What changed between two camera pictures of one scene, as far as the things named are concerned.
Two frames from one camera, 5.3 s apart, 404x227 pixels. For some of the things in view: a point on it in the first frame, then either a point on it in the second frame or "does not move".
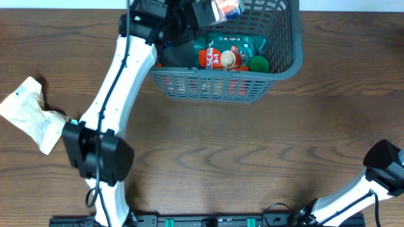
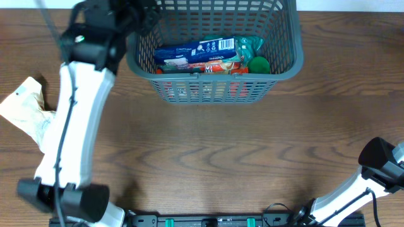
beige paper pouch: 25,107 does not move
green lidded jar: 259,64 does not move
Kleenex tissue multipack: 227,10 to 196,51
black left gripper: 184,39 to 149,26
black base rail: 208,220 does not move
